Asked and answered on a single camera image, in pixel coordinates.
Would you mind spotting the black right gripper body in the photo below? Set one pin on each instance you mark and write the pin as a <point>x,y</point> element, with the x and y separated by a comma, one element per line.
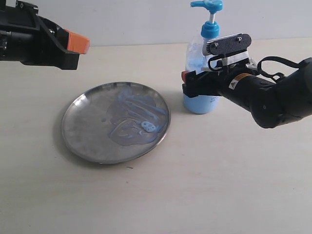
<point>238,82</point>

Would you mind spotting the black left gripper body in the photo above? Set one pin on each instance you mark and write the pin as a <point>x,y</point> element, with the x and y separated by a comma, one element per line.
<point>22,36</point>

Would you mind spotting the smeared light blue paste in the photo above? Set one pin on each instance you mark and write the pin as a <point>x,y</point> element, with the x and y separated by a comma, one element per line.
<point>135,119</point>

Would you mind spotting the round stainless steel plate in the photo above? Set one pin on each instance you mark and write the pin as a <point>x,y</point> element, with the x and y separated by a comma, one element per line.
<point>85,124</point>

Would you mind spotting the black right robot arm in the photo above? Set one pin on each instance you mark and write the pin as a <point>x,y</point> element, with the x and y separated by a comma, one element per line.
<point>272,100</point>

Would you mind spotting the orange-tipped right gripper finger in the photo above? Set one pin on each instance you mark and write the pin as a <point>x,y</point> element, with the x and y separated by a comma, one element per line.
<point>190,77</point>

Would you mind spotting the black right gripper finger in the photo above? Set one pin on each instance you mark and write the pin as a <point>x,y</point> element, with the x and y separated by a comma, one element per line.
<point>208,86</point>

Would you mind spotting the blue lotion pump bottle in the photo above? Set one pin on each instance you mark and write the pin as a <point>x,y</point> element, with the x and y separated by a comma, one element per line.
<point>195,60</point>

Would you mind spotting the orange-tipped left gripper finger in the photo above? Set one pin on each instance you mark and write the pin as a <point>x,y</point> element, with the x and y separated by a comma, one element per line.
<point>61,61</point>
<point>73,41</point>

